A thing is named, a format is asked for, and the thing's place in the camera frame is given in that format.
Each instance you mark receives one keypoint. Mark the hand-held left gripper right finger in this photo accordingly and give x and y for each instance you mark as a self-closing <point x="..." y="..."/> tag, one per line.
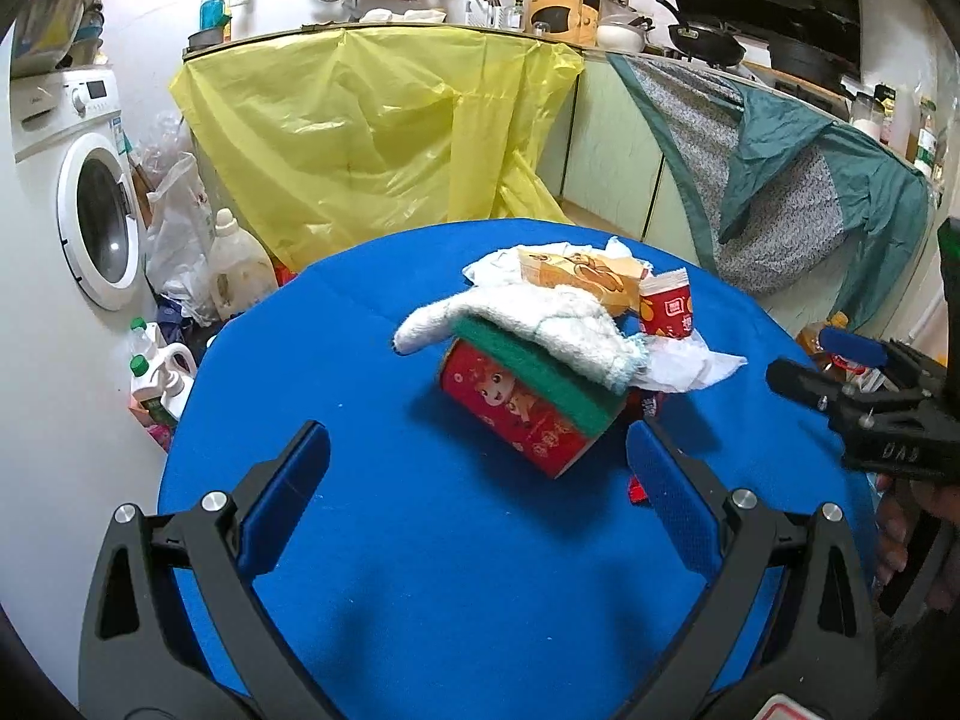
<point x="675" y="510"/>

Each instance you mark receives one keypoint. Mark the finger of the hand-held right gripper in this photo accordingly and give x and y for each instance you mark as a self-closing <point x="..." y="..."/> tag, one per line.
<point x="851" y="346"/>
<point x="806" y="388"/>

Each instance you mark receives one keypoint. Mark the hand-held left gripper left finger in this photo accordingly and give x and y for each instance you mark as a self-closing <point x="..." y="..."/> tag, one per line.
<point x="289" y="491"/>

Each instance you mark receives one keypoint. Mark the white tissue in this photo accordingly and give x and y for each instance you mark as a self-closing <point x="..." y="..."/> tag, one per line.
<point x="690" y="367"/>

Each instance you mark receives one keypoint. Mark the small red packet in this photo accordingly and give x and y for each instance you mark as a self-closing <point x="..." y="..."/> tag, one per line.
<point x="666" y="311"/>

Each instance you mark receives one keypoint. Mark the red paper cup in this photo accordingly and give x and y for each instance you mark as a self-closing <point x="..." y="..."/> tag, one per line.
<point x="517" y="409"/>

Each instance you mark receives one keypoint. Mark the person's right hand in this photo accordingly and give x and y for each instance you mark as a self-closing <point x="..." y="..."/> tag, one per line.
<point x="891" y="540"/>

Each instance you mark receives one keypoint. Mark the orange-capped oil bottle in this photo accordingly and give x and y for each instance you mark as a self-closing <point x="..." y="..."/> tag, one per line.
<point x="821" y="337"/>

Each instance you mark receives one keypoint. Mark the red small wrapper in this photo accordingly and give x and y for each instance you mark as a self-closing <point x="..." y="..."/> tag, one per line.
<point x="637" y="491"/>

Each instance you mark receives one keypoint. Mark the dark small wrapper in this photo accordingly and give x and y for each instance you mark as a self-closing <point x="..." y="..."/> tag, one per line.
<point x="649" y="405"/>

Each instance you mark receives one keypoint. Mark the pink box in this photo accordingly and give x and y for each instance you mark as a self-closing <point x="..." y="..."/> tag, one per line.
<point x="154" y="431"/>

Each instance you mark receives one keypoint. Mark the blue tablecloth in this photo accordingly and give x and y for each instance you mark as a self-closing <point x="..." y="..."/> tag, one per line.
<point x="420" y="577"/>

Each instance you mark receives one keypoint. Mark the green-edged grey apron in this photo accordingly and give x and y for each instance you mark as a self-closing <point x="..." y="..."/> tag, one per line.
<point x="780" y="195"/>

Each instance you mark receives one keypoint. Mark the green scouring sponge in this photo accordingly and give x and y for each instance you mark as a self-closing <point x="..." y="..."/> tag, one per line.
<point x="540" y="375"/>

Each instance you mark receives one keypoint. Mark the green-capped bottle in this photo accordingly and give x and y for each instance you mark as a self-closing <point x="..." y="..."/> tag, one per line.
<point x="139" y="334"/>

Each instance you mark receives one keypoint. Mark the green-labelled condiment bottle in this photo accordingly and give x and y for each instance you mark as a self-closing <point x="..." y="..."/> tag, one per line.
<point x="926" y="139"/>

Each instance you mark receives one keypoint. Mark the white towel rag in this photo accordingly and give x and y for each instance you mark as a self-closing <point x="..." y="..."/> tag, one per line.
<point x="555" y="322"/>

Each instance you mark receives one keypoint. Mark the beige detergent jug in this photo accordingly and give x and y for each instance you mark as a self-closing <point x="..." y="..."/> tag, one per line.
<point x="240" y="270"/>

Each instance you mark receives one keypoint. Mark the yellow snack packet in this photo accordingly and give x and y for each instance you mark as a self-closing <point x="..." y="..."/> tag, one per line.
<point x="592" y="274"/>

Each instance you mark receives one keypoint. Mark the white plastic bag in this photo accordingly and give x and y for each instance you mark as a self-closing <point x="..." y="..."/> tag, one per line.
<point x="176" y="240"/>

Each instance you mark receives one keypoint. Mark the black wok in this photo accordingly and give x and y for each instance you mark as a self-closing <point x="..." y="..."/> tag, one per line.
<point x="810" y="64"/>

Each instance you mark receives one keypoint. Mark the white paper napkin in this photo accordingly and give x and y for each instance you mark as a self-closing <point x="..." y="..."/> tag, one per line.
<point x="487" y="268"/>

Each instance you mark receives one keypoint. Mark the light green cabinet doors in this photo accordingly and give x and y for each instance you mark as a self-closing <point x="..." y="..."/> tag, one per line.
<point x="615" y="150"/>

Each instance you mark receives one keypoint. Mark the black frying pan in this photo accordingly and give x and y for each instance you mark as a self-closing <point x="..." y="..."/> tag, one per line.
<point x="705" y="41"/>

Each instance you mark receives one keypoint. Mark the yellow plastic sheet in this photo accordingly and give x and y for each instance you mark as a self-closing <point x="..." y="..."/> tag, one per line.
<point x="337" y="135"/>

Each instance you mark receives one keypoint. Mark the white washing machine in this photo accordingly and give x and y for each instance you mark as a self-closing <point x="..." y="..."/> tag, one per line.
<point x="82" y="187"/>

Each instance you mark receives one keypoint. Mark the white pot with lid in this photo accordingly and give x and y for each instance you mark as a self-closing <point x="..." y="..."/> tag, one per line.
<point x="621" y="36"/>

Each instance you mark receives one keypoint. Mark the tan countertop box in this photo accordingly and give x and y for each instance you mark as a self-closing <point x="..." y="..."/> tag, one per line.
<point x="559" y="19"/>

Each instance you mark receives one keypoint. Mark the teal dish soap bottle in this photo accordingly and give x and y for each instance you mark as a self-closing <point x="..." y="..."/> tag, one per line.
<point x="212" y="13"/>

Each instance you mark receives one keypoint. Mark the steel basin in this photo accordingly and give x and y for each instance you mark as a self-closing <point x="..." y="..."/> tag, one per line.
<point x="49" y="22"/>

